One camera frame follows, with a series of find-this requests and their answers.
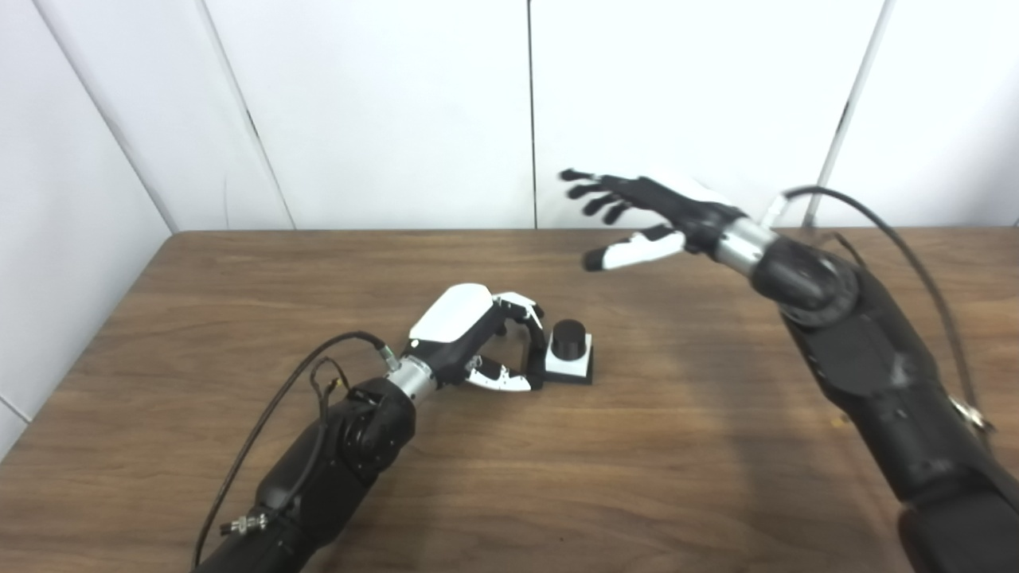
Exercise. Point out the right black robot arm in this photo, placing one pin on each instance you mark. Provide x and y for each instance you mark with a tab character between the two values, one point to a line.
876	374

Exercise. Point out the black peg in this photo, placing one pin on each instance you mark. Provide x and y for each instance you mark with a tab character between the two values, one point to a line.
568	338

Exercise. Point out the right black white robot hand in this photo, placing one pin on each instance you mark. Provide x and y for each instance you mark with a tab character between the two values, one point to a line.
685	211

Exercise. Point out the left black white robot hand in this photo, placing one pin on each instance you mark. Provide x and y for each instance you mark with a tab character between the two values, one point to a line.
454	318

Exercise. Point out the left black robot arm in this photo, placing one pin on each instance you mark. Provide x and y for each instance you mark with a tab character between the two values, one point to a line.
334	469

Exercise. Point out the white square piece with hole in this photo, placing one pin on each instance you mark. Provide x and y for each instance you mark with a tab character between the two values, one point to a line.
569	366

